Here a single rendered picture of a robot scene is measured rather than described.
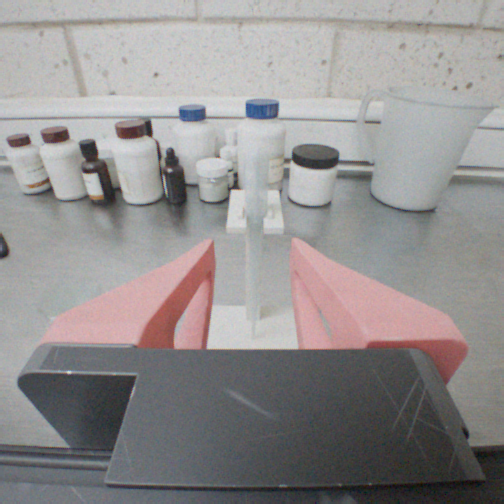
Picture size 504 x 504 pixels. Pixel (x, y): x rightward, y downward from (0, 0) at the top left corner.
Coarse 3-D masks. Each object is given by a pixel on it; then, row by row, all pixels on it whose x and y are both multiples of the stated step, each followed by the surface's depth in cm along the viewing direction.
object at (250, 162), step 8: (248, 152) 15; (248, 160) 15; (256, 160) 15; (248, 168) 16; (256, 168) 16; (248, 176) 16; (256, 176) 16; (248, 184) 16; (248, 192) 17; (248, 200) 17; (248, 208) 17; (248, 216) 18
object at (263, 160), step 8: (264, 152) 15; (264, 160) 15; (264, 168) 16; (264, 176) 16; (256, 184) 16; (264, 184) 16; (256, 192) 16; (264, 192) 17; (256, 200) 17; (264, 200) 17; (256, 208) 17; (264, 208) 17; (256, 216) 17
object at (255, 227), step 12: (252, 228) 18; (252, 240) 19; (252, 252) 19; (252, 264) 20; (252, 276) 20; (252, 288) 21; (252, 300) 22; (252, 312) 23; (252, 324) 24; (252, 336) 25
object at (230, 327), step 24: (240, 192) 20; (240, 216) 17; (264, 216) 18; (216, 312) 27; (240, 312) 27; (264, 312) 27; (288, 312) 27; (216, 336) 25; (240, 336) 25; (264, 336) 25; (288, 336) 25
